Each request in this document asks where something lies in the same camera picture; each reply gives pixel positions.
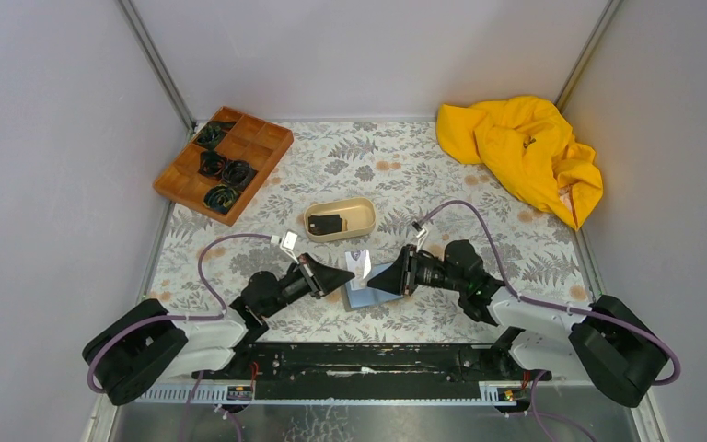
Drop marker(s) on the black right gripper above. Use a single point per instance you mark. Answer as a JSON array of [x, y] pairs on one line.
[[407, 272]]

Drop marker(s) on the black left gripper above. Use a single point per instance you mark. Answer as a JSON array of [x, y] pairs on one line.
[[313, 277]]

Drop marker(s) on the grey card holder wallet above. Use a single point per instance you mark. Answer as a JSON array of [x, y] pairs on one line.
[[358, 295]]

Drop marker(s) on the white VIP card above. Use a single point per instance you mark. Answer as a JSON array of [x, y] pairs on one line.
[[359, 263]]

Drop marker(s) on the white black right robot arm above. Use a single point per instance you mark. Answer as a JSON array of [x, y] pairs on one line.
[[603, 343]]

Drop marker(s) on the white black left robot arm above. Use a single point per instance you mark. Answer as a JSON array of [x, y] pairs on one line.
[[148, 344]]

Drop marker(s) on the beige oval plastic tray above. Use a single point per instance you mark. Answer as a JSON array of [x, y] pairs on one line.
[[359, 212]]

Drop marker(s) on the floral patterned table mat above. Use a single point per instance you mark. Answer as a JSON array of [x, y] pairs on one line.
[[400, 168]]

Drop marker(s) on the dark rolled ribbon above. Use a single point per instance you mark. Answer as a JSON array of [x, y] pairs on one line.
[[213, 133], [221, 198], [238, 174], [212, 165]]

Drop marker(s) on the yellow crumpled cloth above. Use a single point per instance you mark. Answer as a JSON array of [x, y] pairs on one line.
[[528, 146]]

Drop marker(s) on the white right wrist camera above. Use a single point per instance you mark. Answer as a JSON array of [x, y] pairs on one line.
[[421, 234]]

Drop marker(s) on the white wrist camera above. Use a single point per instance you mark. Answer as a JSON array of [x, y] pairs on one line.
[[286, 243], [421, 234]]

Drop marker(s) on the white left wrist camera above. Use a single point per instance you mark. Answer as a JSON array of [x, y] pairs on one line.
[[286, 243]]

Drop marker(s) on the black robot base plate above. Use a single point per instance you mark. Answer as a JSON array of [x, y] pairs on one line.
[[373, 371]]

